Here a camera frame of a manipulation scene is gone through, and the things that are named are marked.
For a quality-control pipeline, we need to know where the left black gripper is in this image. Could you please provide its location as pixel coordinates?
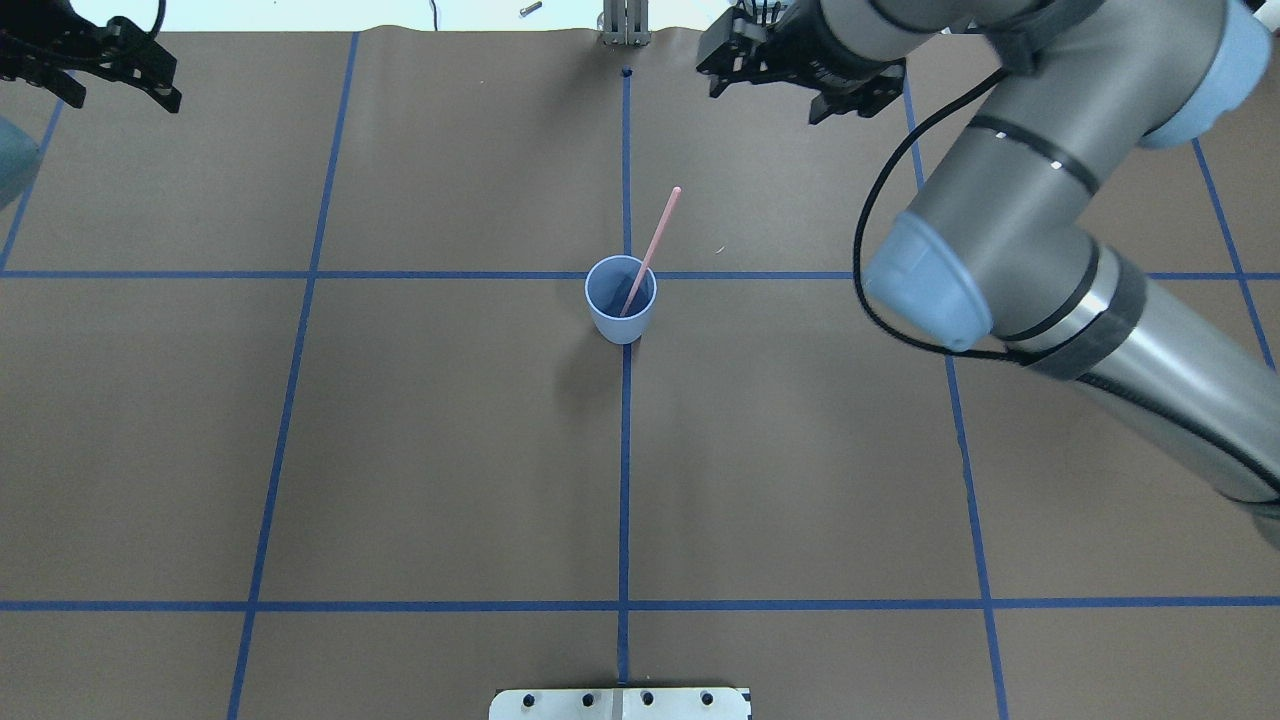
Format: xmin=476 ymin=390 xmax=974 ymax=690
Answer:
xmin=1 ymin=1 xmax=183 ymax=114

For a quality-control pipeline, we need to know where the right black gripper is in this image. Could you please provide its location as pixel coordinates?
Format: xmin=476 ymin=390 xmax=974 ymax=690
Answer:
xmin=698 ymin=5 xmax=906 ymax=126

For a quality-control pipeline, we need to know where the blue cup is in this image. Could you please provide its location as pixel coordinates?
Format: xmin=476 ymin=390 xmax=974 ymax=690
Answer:
xmin=584 ymin=255 xmax=658 ymax=345

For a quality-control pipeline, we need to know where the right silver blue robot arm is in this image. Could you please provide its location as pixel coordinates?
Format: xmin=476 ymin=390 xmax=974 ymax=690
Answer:
xmin=696 ymin=1 xmax=1279 ymax=544

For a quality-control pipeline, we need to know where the brown paper table cover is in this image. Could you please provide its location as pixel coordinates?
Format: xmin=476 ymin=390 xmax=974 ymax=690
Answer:
xmin=3 ymin=28 xmax=1277 ymax=719

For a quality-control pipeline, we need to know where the aluminium frame post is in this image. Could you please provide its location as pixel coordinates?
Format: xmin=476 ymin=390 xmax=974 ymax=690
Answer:
xmin=598 ymin=0 xmax=652 ymax=47

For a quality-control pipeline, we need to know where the white pedestal with base plate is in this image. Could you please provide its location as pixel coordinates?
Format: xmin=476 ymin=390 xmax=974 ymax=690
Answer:
xmin=488 ymin=687 xmax=753 ymax=719

